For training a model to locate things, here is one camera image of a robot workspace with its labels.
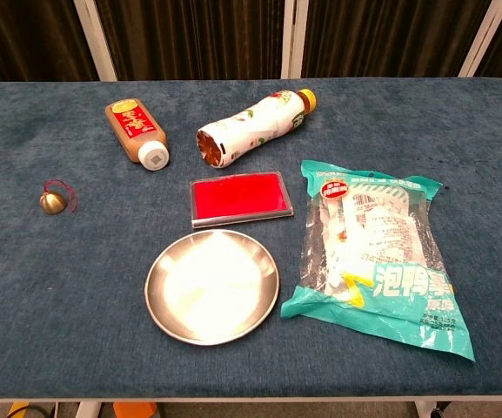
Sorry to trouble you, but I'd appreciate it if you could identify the small red and cream object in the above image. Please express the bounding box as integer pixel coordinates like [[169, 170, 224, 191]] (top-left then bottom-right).
[[38, 179, 81, 218]]

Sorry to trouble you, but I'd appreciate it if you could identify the red ink pad, clear case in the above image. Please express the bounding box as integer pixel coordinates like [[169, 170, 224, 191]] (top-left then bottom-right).
[[188, 171, 296, 230]]

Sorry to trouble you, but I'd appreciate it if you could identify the white-label tea bottle, yellow cap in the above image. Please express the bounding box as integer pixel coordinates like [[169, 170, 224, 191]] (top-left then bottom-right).
[[195, 88, 318, 169]]

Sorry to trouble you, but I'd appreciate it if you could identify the white round plate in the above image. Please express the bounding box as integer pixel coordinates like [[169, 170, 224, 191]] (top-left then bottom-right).
[[144, 228, 281, 347]]

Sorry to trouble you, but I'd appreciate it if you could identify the teal snack bag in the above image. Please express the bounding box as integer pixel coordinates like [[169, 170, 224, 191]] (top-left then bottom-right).
[[279, 158, 477, 363]]

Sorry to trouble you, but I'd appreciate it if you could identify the brown bottle with red label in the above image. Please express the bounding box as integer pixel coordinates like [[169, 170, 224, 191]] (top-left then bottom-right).
[[104, 97, 171, 172]]

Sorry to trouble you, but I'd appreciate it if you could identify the blue table cloth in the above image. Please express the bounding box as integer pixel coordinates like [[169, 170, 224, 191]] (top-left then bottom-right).
[[0, 77, 502, 400]]

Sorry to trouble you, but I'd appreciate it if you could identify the orange floor object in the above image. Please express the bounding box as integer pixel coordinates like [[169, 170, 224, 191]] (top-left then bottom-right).
[[112, 401, 158, 418]]

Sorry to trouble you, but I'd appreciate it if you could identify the yellow floor object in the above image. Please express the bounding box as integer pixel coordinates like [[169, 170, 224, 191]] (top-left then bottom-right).
[[7, 401, 39, 418]]

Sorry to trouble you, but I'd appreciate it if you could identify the white partition post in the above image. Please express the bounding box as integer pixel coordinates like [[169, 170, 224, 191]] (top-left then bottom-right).
[[458, 0, 502, 79], [72, 0, 117, 83], [279, 0, 311, 80]]

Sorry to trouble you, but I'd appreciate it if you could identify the white table frame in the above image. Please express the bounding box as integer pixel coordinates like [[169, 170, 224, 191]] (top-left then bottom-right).
[[0, 394, 502, 418]]

